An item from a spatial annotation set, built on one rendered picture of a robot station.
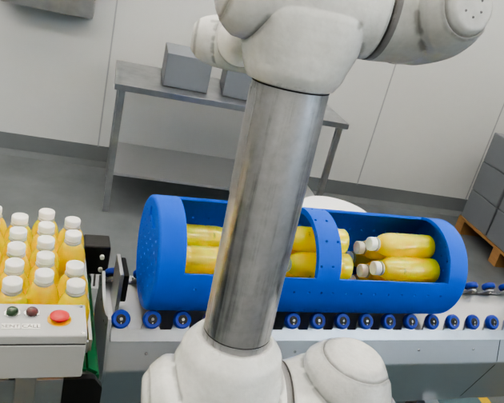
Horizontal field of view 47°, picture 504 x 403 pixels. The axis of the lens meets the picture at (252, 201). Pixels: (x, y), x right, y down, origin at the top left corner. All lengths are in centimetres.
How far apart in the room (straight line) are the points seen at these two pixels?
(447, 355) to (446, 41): 130
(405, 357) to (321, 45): 126
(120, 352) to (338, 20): 102
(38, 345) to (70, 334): 6
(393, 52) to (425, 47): 4
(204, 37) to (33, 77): 359
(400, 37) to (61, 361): 84
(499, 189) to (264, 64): 450
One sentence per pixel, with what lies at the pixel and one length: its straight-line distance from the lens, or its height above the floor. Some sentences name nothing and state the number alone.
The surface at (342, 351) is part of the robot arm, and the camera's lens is 94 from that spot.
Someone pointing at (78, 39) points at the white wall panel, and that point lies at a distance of 465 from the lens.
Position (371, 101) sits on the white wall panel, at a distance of 515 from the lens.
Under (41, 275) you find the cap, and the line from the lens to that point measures 131.
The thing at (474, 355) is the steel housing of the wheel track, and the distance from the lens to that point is 196.
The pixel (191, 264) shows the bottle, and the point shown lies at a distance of 140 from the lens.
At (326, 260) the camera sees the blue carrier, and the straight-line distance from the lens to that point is 147.
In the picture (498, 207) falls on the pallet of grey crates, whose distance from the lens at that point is 515.
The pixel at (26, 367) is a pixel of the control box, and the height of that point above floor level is 103.
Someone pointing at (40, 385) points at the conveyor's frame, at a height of 88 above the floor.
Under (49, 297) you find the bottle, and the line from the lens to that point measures 133.
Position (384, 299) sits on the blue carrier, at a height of 106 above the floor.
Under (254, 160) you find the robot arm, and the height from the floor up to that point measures 158.
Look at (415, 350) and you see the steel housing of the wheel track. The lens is 181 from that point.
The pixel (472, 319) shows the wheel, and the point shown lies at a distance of 190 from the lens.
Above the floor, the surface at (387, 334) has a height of 93.
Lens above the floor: 181
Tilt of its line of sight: 22 degrees down
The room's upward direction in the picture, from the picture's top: 14 degrees clockwise
